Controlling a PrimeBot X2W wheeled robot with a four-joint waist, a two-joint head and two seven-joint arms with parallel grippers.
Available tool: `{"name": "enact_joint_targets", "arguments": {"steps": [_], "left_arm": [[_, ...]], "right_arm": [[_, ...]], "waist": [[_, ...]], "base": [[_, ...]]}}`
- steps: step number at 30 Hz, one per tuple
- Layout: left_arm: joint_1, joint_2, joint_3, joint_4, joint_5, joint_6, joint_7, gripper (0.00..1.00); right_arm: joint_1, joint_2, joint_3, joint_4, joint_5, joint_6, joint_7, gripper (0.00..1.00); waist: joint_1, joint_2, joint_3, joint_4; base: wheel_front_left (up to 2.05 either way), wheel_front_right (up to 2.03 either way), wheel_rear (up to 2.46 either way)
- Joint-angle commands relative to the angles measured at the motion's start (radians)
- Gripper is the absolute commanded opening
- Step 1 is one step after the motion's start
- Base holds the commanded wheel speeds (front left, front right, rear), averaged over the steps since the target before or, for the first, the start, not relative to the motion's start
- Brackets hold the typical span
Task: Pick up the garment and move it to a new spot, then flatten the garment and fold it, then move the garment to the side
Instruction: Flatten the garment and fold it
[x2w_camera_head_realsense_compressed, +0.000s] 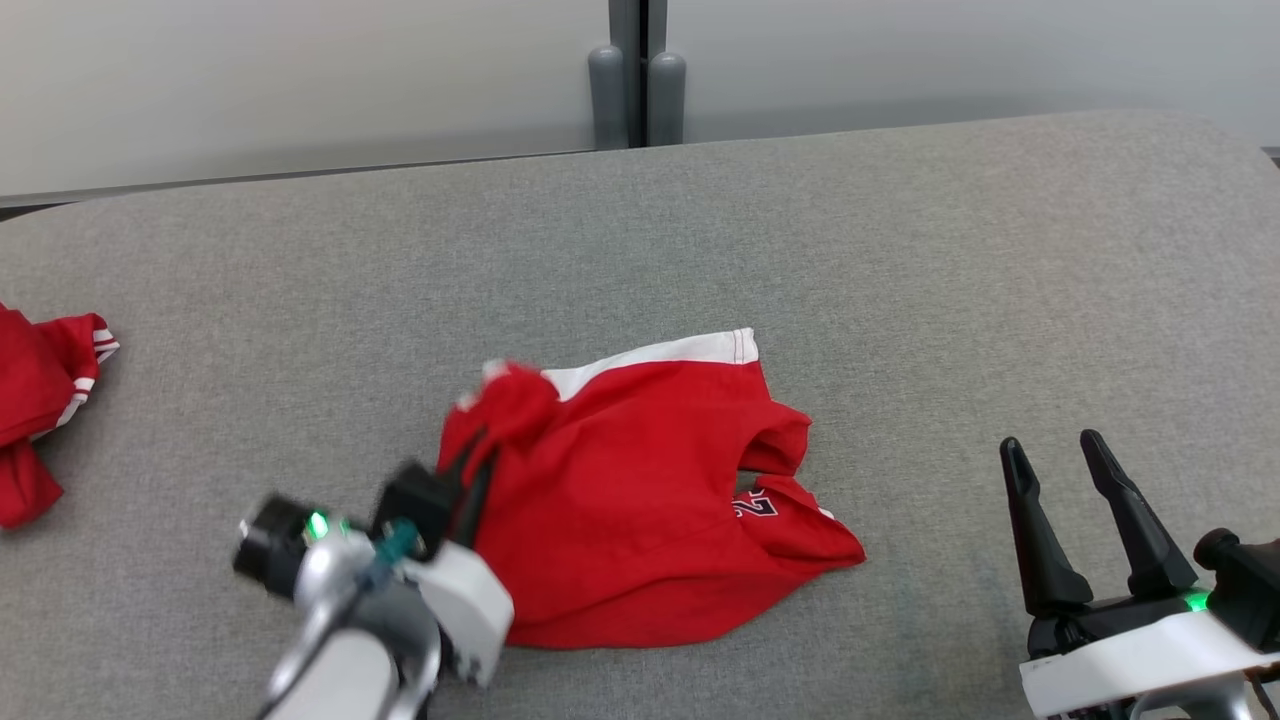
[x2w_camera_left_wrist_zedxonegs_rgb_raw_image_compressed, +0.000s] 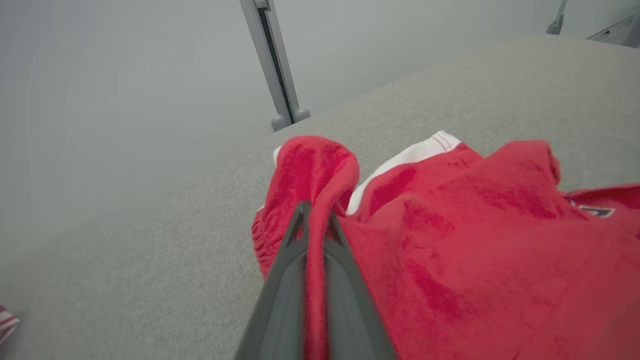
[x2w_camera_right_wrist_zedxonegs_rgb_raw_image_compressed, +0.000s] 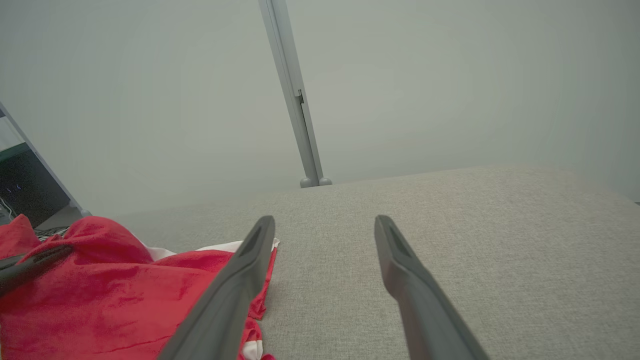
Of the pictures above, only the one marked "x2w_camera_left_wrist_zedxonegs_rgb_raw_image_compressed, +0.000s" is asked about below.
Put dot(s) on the thin grey partition post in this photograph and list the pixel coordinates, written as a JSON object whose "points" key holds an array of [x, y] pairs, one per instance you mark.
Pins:
{"points": [[556, 22]]}

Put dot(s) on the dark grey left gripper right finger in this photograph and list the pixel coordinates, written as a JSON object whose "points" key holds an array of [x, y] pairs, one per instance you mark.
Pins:
{"points": [[350, 320]]}

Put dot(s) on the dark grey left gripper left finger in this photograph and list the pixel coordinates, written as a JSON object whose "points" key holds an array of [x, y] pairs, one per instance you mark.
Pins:
{"points": [[280, 310]]}

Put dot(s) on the grey partition post with feet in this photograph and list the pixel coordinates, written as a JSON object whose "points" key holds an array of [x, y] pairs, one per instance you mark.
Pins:
{"points": [[260, 60]]}

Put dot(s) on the red shirt with white sleeves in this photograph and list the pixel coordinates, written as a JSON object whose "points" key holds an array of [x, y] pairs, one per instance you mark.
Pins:
{"points": [[6, 322], [475, 250]]}

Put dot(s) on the grey panel base rail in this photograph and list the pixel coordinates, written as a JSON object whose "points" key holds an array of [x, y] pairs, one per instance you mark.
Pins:
{"points": [[617, 31]]}

